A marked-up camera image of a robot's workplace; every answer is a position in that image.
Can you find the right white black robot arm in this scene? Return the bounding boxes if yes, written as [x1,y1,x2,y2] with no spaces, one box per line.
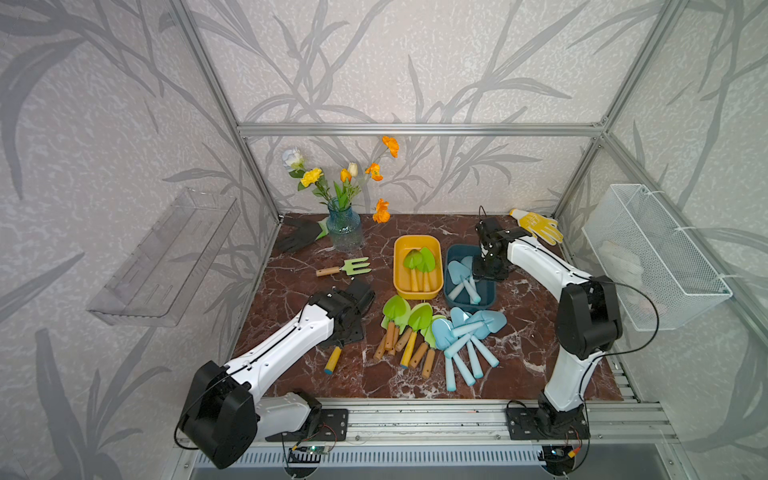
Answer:
[473,217,623,415]

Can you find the green garden fork wooden handle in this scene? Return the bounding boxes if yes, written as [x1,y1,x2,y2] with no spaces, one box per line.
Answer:
[315,257,372,277]

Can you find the yellow white garden glove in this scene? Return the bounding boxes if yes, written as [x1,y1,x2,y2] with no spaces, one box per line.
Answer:
[509,209,564,245]

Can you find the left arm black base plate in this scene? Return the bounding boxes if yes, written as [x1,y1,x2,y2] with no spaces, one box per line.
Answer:
[266,407,349,443]

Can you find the black garden glove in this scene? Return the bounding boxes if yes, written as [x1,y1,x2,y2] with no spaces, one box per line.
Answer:
[275,217,328,253]

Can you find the yellow storage box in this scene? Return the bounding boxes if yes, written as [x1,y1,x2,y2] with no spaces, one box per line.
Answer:
[393,235,444,300]

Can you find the clear plastic wall shelf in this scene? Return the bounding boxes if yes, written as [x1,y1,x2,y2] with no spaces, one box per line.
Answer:
[86,187,241,328]

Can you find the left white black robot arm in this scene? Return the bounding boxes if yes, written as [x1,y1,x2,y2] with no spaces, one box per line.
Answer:
[175,279,375,469]

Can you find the glass vase with flowers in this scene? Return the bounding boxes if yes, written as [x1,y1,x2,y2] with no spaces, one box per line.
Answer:
[282,136,400,252]

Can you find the white wire mesh basket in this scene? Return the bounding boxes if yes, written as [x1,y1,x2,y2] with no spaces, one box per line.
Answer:
[582,184,732,331]

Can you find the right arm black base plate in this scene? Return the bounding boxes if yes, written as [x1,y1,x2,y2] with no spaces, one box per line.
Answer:
[504,400,591,442]

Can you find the dark teal storage box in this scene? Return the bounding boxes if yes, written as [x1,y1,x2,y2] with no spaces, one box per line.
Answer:
[443,244,496,313]

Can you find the aluminium front rail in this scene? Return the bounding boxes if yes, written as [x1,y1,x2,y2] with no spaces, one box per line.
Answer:
[309,398,680,447]

